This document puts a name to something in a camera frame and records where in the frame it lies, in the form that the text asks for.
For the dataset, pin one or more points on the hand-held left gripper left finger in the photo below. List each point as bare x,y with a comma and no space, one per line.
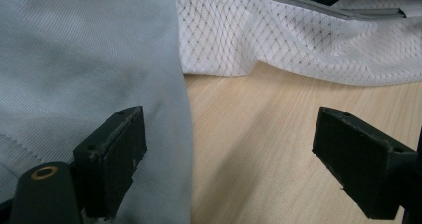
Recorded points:
111,164

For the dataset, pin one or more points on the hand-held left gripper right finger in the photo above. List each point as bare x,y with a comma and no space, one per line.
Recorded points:
361,164

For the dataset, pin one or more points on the white mesh laundry bag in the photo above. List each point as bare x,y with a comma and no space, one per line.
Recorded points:
282,41

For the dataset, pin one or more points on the light blue garment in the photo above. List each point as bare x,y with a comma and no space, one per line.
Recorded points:
83,51

